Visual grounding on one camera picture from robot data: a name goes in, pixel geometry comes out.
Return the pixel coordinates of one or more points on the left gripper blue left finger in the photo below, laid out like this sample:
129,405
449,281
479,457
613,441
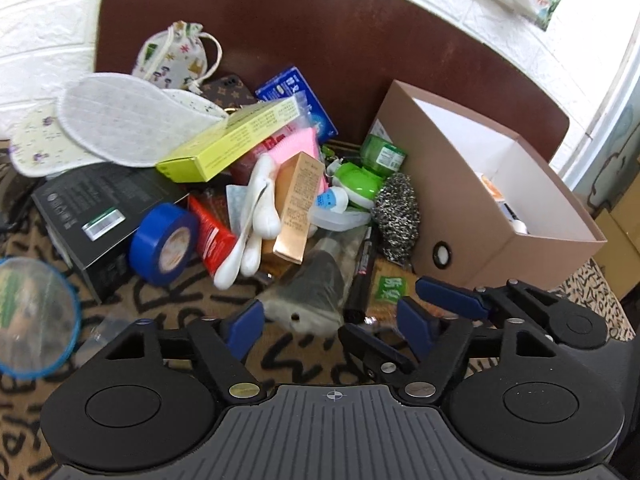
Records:
241,330

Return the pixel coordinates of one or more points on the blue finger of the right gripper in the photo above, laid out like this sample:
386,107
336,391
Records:
457,300

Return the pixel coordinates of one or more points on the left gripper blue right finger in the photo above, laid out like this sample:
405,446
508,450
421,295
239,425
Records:
419,328

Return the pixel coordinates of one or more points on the grey brush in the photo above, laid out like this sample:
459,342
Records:
309,298

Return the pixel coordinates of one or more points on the white rubber glove pink cuff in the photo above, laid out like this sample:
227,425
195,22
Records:
259,219

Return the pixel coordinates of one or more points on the blue tape roll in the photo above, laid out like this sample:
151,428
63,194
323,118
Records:
163,244

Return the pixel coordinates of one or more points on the long biscuit packet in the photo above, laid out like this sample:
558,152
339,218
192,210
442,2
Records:
389,284

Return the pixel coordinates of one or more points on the black marker pen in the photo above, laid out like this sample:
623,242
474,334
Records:
355,306

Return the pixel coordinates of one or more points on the red tube package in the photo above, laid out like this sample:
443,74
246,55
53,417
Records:
215,240

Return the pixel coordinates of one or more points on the steel wool scrubber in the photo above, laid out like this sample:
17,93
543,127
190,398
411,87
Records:
396,213

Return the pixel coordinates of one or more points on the orange white medicine box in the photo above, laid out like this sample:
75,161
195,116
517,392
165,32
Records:
493,191

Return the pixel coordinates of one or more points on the clear plastic case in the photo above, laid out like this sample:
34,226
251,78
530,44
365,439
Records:
334,221

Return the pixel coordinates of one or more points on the green white plastic gadget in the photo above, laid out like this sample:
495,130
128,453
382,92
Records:
360,184

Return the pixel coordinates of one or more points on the stacked cardboard boxes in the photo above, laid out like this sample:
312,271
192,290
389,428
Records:
619,257

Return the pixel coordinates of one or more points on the white blue tube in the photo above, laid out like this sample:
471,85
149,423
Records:
333,199

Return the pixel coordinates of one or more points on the red white plastic packet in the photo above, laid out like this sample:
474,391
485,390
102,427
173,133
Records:
241,169

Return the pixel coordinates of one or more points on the green plastic jar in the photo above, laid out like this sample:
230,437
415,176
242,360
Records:
380,156

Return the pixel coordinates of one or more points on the gold cosmetic box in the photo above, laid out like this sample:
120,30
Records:
297,186

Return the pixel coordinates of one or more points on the yellow-green long box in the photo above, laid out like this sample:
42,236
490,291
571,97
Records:
214,149

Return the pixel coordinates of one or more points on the black product box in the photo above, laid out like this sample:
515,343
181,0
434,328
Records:
91,214

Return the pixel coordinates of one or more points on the round cracker packet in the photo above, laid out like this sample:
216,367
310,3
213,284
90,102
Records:
40,318

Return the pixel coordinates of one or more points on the brown monogram phone case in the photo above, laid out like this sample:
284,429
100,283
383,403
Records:
228,92

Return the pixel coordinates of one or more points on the white fabric insole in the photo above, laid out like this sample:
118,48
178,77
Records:
128,121

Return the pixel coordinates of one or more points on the blue medicine box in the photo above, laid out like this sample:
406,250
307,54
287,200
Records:
291,82

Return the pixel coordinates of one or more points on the dark brown wooden headboard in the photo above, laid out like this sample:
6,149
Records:
349,51

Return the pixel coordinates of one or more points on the patterned drawstring pouch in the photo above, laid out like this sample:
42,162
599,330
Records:
180,57

